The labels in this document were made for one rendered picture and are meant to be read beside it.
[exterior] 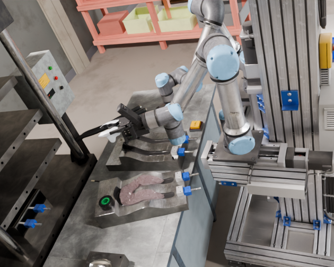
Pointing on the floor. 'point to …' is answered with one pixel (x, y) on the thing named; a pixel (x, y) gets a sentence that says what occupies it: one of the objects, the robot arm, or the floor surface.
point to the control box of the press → (58, 81)
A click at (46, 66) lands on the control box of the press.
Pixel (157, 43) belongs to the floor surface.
